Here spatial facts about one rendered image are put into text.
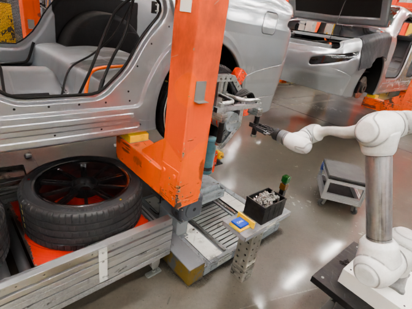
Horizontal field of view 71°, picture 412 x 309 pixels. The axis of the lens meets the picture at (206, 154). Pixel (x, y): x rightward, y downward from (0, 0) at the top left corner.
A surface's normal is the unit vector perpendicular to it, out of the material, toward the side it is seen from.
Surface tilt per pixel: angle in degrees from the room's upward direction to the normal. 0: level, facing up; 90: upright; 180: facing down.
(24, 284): 90
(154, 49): 90
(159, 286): 0
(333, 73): 90
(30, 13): 90
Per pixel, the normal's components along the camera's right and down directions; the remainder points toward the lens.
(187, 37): -0.74, 0.19
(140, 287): 0.14, -0.90
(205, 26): 0.66, 0.40
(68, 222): 0.13, 0.44
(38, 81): 0.59, -0.27
